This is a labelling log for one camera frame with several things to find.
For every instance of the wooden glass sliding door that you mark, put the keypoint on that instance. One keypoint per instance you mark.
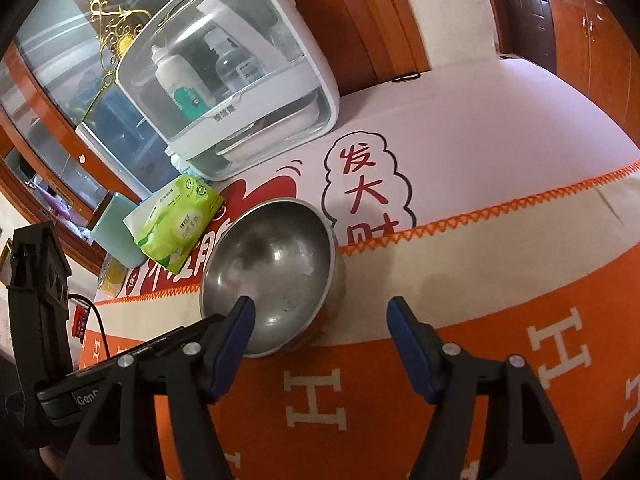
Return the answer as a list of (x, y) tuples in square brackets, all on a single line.
[(350, 10)]

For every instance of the white storage box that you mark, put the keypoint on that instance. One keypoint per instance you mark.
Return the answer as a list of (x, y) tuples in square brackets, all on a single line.
[(300, 60)]

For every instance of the white bottle green label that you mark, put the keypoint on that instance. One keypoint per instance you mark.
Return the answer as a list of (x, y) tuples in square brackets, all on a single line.
[(182, 85)]

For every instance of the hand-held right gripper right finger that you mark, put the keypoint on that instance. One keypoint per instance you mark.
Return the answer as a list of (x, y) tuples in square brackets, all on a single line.
[(410, 350)]

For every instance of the clear plastic bottle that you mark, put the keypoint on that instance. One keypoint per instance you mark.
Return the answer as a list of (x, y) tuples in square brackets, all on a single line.
[(235, 62)]

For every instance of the green tissue pack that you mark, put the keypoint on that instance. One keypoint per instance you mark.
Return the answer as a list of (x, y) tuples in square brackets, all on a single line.
[(175, 220)]

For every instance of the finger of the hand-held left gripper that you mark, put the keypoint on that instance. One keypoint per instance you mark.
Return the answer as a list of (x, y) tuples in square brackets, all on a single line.
[(155, 345)]

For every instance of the wooden cabinet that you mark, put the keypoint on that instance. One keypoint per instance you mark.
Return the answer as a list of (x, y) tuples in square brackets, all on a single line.
[(600, 35)]

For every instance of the dark entrance door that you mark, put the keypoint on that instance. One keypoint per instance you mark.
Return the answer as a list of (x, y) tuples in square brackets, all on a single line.
[(525, 10)]

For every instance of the orange patterned tablecloth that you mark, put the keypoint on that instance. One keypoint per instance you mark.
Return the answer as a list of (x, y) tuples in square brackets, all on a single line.
[(500, 310)]

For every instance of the mint green canister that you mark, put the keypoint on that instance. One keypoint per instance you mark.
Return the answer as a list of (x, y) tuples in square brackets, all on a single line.
[(115, 230)]

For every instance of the golden door ornament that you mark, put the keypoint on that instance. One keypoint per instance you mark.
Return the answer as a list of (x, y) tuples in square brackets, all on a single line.
[(117, 30)]

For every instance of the small steel bowl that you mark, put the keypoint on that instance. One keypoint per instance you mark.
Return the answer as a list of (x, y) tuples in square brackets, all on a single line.
[(280, 260)]

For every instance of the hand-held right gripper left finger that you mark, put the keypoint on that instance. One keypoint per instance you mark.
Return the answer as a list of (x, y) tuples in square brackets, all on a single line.
[(235, 340)]

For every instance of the yellow tin can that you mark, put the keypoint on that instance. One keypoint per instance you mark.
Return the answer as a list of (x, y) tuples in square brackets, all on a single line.
[(112, 275)]

